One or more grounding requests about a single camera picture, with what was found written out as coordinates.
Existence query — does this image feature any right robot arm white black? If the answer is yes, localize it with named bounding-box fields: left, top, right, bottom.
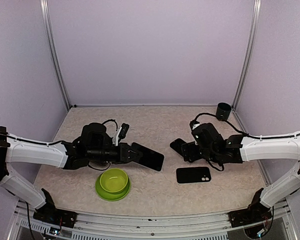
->
left=180, top=122, right=300, bottom=222

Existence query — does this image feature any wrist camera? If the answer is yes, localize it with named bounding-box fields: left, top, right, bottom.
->
left=189, top=119, right=200, bottom=131
left=112, top=123, right=130, bottom=146

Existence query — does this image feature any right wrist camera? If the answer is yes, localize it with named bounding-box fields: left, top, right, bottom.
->
left=189, top=119, right=200, bottom=131

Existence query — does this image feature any green bowl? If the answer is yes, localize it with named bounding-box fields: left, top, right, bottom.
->
left=99, top=168, right=129, bottom=194

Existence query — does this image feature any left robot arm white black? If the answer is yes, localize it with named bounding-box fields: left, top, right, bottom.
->
left=0, top=122, right=143, bottom=223

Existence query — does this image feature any right aluminium frame post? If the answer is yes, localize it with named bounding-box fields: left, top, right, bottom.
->
left=232, top=0, right=262, bottom=111

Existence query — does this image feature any left aluminium frame post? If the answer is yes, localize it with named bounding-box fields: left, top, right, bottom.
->
left=40, top=0, right=71, bottom=111

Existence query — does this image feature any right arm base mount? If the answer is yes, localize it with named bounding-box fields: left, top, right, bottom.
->
left=228, top=188, right=273, bottom=228

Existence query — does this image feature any black cylinder cup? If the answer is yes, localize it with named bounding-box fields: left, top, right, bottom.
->
left=215, top=102, right=232, bottom=122

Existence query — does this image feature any front aluminium rail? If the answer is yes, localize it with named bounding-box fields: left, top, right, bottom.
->
left=7, top=197, right=298, bottom=240

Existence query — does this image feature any black phone case horizontal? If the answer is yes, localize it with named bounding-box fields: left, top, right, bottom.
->
left=176, top=166, right=212, bottom=184

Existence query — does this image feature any silver edged black phone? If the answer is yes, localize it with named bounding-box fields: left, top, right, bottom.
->
left=131, top=142, right=165, bottom=172

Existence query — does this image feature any aluminium frame post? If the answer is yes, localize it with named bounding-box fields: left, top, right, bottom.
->
left=40, top=0, right=71, bottom=111
left=232, top=0, right=262, bottom=111

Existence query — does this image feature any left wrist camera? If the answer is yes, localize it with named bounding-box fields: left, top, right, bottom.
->
left=112, top=123, right=130, bottom=146

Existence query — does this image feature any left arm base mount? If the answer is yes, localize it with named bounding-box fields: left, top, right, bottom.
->
left=33, top=188, right=78, bottom=229

